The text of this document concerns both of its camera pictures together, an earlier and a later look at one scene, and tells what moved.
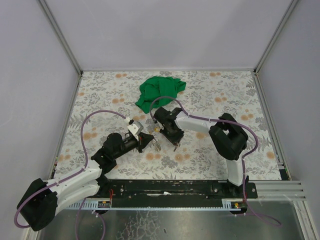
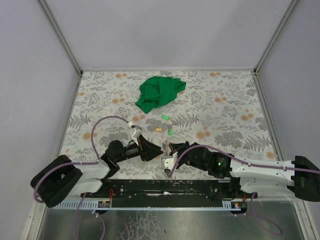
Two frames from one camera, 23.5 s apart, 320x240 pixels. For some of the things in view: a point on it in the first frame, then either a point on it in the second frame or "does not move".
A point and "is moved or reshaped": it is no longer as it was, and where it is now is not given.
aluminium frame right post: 289,10 does not move
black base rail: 172,190 does not move
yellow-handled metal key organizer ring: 157,145 is moved or reshaped
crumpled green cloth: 157,87 does not move
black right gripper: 172,135 → 173,150
